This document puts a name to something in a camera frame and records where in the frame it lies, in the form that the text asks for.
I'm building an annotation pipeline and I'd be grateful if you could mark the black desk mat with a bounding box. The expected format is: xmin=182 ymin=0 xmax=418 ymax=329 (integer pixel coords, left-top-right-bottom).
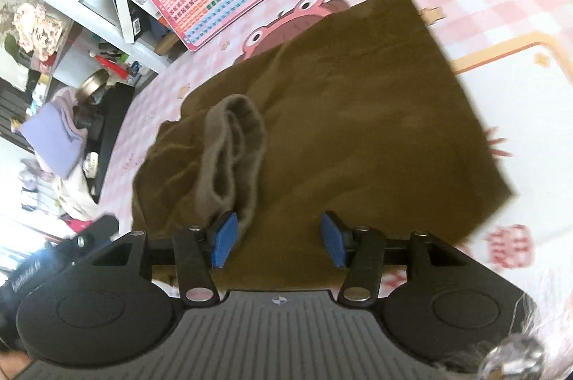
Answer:
xmin=85 ymin=85 xmax=135 ymax=202

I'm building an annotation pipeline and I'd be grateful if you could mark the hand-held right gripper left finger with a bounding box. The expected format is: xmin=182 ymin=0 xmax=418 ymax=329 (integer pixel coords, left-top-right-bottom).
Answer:
xmin=92 ymin=211 xmax=239 ymax=308

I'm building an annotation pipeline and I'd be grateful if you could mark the pink checked cartoon tablecloth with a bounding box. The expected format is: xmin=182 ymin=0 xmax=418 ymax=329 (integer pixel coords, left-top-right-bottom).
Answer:
xmin=96 ymin=0 xmax=573 ymax=380

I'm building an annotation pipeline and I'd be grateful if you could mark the floral printed cloth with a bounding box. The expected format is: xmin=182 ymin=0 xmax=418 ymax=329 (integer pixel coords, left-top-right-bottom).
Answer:
xmin=13 ymin=3 xmax=63 ymax=58

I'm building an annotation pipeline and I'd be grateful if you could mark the gold round tin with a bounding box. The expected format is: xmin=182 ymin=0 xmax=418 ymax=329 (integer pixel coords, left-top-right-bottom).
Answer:
xmin=81 ymin=71 xmax=110 ymax=103

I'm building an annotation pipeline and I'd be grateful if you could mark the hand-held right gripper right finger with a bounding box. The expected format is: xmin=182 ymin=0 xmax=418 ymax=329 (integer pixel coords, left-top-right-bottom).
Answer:
xmin=320 ymin=211 xmax=466 ymax=309

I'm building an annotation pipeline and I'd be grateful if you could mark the red bottle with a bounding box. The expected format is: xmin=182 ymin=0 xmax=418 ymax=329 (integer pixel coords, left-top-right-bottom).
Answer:
xmin=92 ymin=53 xmax=130 ymax=78

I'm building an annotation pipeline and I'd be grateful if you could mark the brown garment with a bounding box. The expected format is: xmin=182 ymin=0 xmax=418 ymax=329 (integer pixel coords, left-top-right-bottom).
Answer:
xmin=131 ymin=0 xmax=515 ymax=291

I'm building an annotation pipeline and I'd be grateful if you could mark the purple folded cloth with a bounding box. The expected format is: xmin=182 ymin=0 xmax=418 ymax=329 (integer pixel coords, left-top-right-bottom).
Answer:
xmin=20 ymin=91 xmax=86 ymax=179

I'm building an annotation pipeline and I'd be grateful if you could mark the black and white box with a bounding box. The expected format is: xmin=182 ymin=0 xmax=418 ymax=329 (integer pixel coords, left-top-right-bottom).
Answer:
xmin=107 ymin=0 xmax=155 ymax=45

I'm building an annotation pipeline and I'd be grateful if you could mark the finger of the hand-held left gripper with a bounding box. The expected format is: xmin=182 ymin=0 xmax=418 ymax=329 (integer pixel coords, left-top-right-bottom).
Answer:
xmin=54 ymin=214 xmax=121 ymax=262

